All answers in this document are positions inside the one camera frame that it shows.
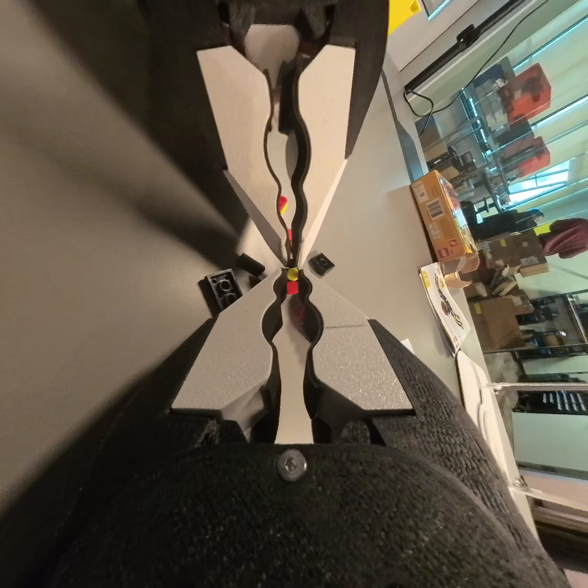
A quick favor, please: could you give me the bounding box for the yellow plastic bin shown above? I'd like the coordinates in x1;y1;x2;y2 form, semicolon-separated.
388;0;423;34

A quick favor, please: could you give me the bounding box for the metal shelf rack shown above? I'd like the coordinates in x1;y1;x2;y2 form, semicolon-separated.
416;60;552;217

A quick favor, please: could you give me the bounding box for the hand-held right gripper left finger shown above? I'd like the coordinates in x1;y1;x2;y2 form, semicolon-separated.
171;269;288;443

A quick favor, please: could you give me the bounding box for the dark flat base plate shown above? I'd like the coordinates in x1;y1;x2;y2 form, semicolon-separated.
380;69;425;184

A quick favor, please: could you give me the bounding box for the small red black lego piece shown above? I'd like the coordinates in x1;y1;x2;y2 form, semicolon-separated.
285;227;300;296

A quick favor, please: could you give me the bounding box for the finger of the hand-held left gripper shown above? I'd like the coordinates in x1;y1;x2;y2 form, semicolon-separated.
197;43;291;268
291;43;357;259

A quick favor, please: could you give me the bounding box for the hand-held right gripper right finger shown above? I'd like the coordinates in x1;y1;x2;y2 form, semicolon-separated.
298;270;414;443

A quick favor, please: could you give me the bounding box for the black cable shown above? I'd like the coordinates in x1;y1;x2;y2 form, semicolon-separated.
404;14;520;119

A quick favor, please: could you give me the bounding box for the closed instruction booklet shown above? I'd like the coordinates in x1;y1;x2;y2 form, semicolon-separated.
418;263;470;358

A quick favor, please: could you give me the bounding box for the black square lego piece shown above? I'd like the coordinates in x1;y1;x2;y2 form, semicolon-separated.
308;252;336;277

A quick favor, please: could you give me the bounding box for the wooden board on white stand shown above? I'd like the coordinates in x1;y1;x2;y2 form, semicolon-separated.
454;351;588;498

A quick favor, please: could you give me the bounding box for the long black lego plate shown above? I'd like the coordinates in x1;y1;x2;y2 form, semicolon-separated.
198;268;243;311

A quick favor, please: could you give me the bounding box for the stack of cardboard boxes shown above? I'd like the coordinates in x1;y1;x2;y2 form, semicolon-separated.
466;230;552;352

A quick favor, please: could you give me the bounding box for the orange cardboard lego box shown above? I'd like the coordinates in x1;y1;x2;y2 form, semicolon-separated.
410;170;482;290

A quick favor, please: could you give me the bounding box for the black stand pole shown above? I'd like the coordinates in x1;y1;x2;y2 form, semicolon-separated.
404;0;529;92

